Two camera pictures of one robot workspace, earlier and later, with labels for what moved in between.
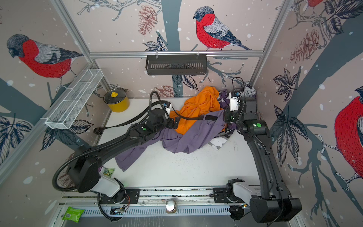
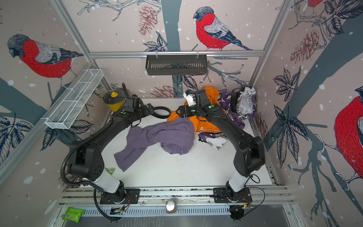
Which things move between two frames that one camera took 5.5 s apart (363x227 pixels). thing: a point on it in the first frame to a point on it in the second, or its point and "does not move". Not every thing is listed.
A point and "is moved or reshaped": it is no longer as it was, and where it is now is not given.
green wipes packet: [73, 214] does not move
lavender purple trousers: [211, 127] is moved or reshaped
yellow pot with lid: [117, 100] does not move
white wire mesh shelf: [63, 116] does not move
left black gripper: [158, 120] to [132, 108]
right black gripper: [228, 115] to [188, 112]
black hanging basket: [176, 65] does not move
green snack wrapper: [107, 172] does not move
